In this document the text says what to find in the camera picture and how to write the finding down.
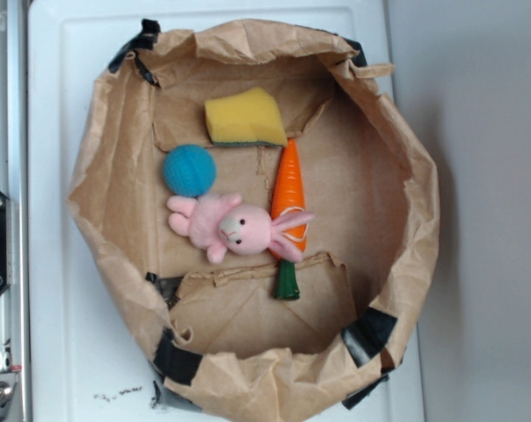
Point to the blue ball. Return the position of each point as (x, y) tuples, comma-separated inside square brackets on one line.
[(189, 170)]

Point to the brown paper bag bin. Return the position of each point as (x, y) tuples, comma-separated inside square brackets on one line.
[(217, 338)]

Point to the yellow sponge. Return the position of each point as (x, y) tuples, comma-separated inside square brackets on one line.
[(252, 116)]

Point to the pink plush bunny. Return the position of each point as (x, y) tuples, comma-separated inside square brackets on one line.
[(219, 223)]

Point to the orange plastic carrot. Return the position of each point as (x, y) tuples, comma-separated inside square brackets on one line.
[(288, 198)]

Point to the white tray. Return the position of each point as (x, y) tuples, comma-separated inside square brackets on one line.
[(85, 364)]

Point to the metal rail frame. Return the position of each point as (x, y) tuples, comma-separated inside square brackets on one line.
[(15, 366)]

